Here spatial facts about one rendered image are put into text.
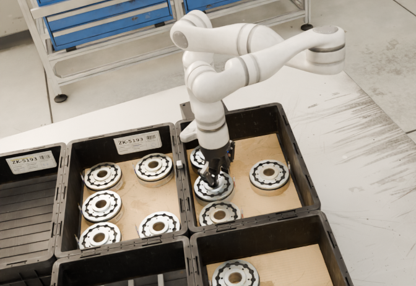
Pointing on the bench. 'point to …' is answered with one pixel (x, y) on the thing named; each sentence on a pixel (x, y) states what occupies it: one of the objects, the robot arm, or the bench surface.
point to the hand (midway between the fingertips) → (220, 179)
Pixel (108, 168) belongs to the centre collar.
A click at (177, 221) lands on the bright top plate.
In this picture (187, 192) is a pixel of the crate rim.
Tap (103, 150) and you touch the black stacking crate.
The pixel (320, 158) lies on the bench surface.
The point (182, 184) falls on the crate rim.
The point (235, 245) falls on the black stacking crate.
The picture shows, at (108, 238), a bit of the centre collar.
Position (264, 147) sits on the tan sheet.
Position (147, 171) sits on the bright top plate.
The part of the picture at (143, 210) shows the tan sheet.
